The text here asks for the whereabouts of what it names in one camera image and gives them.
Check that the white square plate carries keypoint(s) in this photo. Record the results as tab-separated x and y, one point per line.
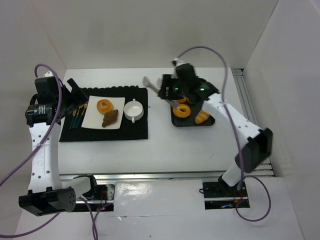
93	119

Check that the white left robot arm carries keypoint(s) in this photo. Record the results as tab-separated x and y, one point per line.
46	194

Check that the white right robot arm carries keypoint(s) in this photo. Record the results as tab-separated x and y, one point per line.
254	143

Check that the metal tongs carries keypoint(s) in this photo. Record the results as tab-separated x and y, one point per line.
148	84

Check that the brown chocolate croissant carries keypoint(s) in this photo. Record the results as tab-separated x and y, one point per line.
109	118

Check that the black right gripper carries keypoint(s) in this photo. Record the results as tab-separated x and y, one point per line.
164	87

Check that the orange round bun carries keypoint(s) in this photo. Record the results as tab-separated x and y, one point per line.
181	101

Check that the aluminium front rail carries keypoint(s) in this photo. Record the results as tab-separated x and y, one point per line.
165	176

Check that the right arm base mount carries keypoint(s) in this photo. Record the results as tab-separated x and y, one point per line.
216	198

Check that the gold teal fork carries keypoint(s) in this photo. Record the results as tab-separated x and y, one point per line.
82	115

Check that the golden striped bread roll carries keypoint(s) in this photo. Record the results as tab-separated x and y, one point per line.
201	117

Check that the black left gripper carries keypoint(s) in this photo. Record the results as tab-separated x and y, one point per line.
69	97

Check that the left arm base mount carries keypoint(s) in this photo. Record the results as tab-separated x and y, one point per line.
91	195

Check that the black placemat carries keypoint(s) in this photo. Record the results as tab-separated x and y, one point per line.
127	130

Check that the black bread tray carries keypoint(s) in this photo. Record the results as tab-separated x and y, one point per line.
190	120

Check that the aluminium side rail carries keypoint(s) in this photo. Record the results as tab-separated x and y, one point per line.
246	100

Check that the glazed ring donut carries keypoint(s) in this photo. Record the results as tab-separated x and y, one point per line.
104	106

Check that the orange ring donut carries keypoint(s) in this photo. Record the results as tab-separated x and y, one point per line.
182	111

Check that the white soup cup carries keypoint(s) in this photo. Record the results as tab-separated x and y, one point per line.
133	110

